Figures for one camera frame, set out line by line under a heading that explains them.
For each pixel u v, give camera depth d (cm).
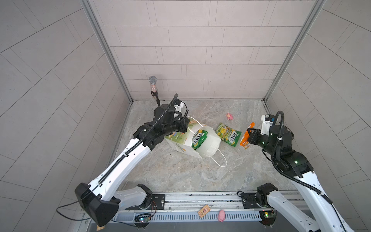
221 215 67
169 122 53
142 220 64
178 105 60
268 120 58
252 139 59
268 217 68
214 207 71
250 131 68
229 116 105
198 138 87
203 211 68
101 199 36
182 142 73
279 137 47
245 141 69
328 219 38
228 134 94
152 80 85
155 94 96
